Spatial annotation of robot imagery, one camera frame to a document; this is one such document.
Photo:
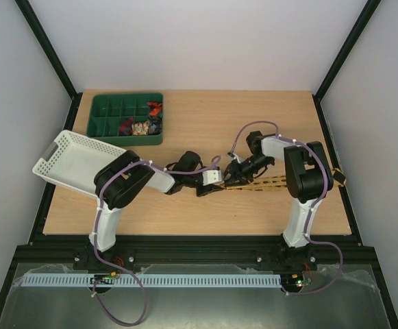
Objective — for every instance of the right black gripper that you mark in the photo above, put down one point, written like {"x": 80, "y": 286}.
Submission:
{"x": 239, "y": 168}

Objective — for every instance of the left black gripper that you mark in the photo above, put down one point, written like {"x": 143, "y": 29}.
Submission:
{"x": 209, "y": 188}

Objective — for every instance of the yellow leopard print tie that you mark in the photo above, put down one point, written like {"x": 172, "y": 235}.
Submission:
{"x": 276, "y": 183}

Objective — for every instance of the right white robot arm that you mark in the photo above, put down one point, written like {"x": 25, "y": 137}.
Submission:
{"x": 307, "y": 171}

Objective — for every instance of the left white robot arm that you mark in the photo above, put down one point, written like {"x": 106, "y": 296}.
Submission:
{"x": 118, "y": 184}

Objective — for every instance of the blue patterned rolled tie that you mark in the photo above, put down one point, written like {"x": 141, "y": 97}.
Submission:
{"x": 155, "y": 125}

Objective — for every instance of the colourful patterned rolled tie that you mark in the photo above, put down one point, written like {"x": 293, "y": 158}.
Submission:
{"x": 140, "y": 128}

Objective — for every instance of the red orange rolled tie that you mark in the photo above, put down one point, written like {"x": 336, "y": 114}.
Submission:
{"x": 155, "y": 108}

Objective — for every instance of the green compartment tray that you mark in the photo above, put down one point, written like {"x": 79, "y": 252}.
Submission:
{"x": 107, "y": 109}

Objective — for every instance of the dark red rolled tie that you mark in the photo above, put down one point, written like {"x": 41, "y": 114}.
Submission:
{"x": 125, "y": 126}

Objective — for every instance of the white perforated plastic basket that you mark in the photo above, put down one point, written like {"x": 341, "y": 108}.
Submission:
{"x": 72, "y": 161}

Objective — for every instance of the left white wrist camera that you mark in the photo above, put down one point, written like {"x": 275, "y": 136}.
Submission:
{"x": 213, "y": 176}

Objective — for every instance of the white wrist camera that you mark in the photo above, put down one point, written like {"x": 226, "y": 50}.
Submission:
{"x": 213, "y": 176}
{"x": 234, "y": 157}

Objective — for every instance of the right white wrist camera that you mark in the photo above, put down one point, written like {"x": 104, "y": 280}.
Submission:
{"x": 234, "y": 157}

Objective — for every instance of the light blue cable duct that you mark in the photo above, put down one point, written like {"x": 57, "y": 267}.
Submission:
{"x": 153, "y": 280}

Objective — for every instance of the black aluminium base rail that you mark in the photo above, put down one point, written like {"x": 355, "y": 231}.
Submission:
{"x": 263, "y": 253}

